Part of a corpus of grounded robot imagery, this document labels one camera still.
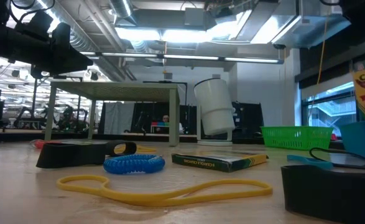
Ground green perforated metal shelf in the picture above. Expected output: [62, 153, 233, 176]
[44, 81, 180, 147]

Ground white cup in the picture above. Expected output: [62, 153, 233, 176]
[193, 77, 236, 147]

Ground large window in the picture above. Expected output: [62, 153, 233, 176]
[300, 58, 365, 138]

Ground background robot arms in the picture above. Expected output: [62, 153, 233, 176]
[12, 105, 91, 131]

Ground long ceiling light strip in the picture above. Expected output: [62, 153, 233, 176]
[81, 51, 284, 65]

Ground yellow hanging cable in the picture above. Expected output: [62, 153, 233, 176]
[316, 12, 330, 85]

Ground grey hanging cloth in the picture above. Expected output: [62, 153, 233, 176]
[103, 101, 136, 136]

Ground blue plastic basket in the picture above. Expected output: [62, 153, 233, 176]
[337, 120, 365, 162]

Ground black table frame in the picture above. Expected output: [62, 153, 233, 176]
[0, 129, 264, 144]

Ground grey ceiling box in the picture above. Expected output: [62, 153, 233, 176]
[184, 7, 206, 27]

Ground green plastic basket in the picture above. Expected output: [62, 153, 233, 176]
[260, 126, 335, 151]

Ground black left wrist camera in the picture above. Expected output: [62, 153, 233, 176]
[14, 10, 54, 43]

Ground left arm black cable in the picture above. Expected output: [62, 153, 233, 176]
[8, 0, 56, 23]

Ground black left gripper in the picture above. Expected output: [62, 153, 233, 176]
[17, 21, 94, 80]

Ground person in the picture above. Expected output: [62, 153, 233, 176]
[160, 114, 185, 134]

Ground orange rubber band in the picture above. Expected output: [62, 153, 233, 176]
[29, 139, 62, 149]

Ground blue coil wristband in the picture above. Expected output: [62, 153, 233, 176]
[103, 154, 167, 175]

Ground large yellow rubber band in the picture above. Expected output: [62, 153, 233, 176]
[56, 174, 274, 207]

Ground black background partition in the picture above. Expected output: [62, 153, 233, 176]
[129, 101, 264, 140]

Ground rectangular metal air duct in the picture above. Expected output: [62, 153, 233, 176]
[205, 0, 353, 49]

